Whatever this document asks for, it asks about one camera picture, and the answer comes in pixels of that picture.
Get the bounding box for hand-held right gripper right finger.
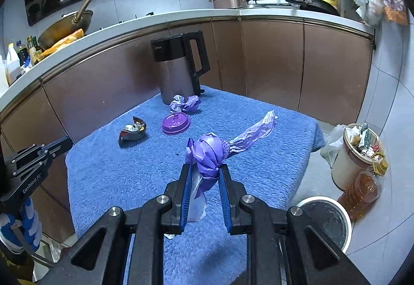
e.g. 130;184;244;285
218;165;372;285

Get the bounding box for brown electric kettle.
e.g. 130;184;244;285
149;30;211;106

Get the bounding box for brass wok with handle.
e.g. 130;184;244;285
38;0;106;49

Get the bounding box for purple plastic lid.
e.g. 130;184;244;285
162;112;190;135

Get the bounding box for brown rice cooker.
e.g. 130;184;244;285
212;0;248;9

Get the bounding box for brown kitchen cabinets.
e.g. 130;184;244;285
0;15;376;240

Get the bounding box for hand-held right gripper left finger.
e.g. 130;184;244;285
39;164;195;285

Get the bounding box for yellow label sauce bottle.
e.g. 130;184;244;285
27;35;42;62

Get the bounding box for dark sauce bottle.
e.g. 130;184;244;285
16;41;31;67

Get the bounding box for cooking oil bottle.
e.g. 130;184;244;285
338;159;389;221

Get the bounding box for black frying pan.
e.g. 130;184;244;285
286;0;340;17

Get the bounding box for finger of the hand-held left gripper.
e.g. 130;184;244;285
10;136;74;164
8;156;52;179

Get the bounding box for hanging plastic bags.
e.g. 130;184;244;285
352;0;384;27

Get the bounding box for blue towel mat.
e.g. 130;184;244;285
65;85;326;285

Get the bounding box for white kitchen countertop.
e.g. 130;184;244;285
0;7;376;108

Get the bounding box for white plastic bag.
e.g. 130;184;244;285
320;124;346;169

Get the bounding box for full cream waste bucket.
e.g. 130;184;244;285
331;123;384;192

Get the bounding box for white round waste bin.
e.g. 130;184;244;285
296;196;352;255

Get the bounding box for orange yellow packet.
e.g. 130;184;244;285
40;29;85;57

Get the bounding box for orange patterned cloth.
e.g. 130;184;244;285
372;0;409;26

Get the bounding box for white plastic jug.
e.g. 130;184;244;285
6;43;20;85

